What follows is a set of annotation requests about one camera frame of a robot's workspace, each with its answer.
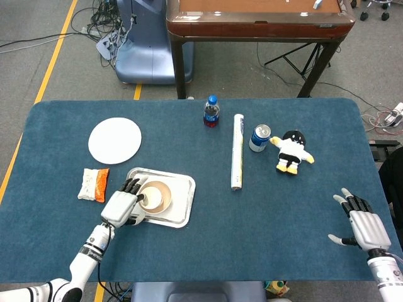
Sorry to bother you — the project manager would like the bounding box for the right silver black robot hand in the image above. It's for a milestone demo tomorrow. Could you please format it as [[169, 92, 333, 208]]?
[[327, 187, 392, 252]]

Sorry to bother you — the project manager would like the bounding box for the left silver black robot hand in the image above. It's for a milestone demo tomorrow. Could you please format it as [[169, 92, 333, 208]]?
[[100, 177, 149, 229]]

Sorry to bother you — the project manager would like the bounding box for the small white paper cup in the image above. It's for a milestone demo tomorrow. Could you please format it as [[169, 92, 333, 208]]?
[[139, 185, 165, 210]]

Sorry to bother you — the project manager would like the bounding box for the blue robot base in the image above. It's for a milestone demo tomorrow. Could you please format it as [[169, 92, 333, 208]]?
[[114, 0, 195, 86]]

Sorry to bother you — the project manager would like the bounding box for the silver metal tray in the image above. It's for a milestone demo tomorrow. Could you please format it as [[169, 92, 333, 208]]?
[[125, 167, 197, 229]]

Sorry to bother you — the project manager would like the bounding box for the orange white snack packet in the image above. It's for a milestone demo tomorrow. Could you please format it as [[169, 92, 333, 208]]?
[[77, 167, 111, 204]]

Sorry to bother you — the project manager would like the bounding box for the black seat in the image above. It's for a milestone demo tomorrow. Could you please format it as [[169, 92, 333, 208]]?
[[368, 140, 403, 218]]

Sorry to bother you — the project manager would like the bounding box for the white round plate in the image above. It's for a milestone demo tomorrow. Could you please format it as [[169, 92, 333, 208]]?
[[88, 117, 143, 165]]

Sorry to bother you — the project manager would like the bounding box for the yellow toy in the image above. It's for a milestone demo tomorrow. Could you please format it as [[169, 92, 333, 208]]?
[[263, 280, 292, 298]]

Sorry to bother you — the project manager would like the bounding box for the blue felt table cloth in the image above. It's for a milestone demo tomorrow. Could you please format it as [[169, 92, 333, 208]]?
[[0, 98, 396, 283]]

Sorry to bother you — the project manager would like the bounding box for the black white penguin plush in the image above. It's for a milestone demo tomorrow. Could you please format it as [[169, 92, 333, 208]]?
[[268, 129, 315, 176]]

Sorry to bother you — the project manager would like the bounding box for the white power adapter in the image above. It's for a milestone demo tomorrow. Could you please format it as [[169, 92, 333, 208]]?
[[383, 102, 403, 128]]

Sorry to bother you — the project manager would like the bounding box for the grey robot torso base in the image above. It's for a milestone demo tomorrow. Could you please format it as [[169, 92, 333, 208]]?
[[130, 281, 269, 302]]

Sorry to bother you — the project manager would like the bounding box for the blue-capped cola bottle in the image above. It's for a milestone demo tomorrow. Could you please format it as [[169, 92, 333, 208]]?
[[202, 95, 220, 128]]

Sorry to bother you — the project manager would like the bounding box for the white rolled paper tube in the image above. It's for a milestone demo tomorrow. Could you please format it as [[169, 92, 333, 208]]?
[[230, 113, 246, 192]]

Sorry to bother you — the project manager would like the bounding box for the blue white soda can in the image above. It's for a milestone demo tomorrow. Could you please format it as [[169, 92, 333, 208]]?
[[248, 124, 272, 154]]

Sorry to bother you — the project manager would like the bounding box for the white power strip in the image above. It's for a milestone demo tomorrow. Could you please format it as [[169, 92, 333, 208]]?
[[95, 30, 127, 61]]

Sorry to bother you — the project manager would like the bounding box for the black folding stand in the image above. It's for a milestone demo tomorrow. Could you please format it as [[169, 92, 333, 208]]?
[[263, 43, 332, 80]]

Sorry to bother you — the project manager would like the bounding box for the swivel chair with castors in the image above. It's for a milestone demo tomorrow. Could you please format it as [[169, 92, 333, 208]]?
[[360, 0, 392, 22]]

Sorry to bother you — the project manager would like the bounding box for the brown mahjong table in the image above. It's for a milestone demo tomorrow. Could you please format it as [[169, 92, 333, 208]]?
[[165, 0, 357, 99]]

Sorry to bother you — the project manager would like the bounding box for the long black floor cable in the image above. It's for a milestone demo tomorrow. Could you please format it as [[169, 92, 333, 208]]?
[[0, 30, 86, 50]]

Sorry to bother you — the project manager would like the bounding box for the tangled black cable bundle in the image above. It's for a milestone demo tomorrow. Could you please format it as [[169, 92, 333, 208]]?
[[70, 0, 135, 69]]

